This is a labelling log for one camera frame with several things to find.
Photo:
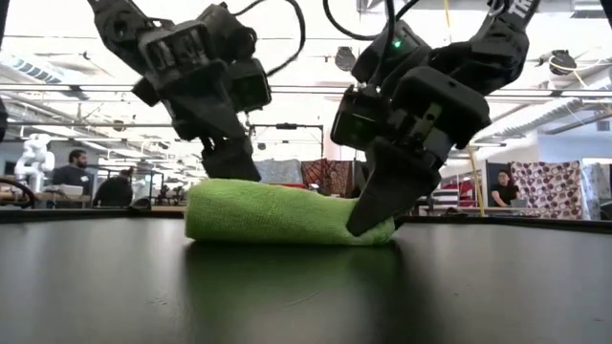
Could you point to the black curved tube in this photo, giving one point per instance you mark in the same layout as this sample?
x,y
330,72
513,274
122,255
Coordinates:
x,y
24,186

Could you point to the grey patterned cloth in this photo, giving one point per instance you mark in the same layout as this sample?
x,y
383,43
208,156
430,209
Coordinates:
x,y
279,171

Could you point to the black metal cage frame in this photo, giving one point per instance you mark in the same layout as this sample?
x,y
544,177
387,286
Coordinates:
x,y
143,174

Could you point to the red patterned cloth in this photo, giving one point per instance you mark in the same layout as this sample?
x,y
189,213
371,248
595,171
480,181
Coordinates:
x,y
330,177

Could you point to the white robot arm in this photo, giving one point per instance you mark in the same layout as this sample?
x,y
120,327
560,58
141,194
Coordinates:
x,y
36,157

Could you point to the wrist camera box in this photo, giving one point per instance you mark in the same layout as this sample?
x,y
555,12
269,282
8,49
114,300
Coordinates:
x,y
251,86
358,119

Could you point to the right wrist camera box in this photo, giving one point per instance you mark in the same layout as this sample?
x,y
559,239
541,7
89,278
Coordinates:
x,y
358,119

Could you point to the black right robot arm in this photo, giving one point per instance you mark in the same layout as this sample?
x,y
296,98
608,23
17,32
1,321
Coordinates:
x,y
497,48

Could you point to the green microfiber towel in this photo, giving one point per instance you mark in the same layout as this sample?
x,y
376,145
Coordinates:
x,y
268,215

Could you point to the person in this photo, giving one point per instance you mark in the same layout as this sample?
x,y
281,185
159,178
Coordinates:
x,y
504,193
115,193
72,177

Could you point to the purple circle patterned cloth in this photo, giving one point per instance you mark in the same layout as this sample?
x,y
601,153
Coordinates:
x,y
550,191

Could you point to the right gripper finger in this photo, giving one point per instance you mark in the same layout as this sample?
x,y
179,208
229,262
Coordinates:
x,y
382,181
423,167

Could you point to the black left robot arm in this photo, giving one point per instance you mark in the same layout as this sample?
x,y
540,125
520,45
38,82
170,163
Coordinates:
x,y
115,24

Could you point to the silver ventilation duct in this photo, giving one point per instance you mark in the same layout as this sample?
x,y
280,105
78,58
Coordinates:
x,y
564,112
28,69

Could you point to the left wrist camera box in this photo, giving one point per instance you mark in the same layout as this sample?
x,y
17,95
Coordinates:
x,y
251,86

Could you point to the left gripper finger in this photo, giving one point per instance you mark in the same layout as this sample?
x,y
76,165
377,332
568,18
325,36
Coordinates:
x,y
205,129
236,153

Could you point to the black metal gantry frame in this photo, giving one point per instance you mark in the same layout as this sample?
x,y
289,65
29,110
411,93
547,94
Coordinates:
x,y
287,126

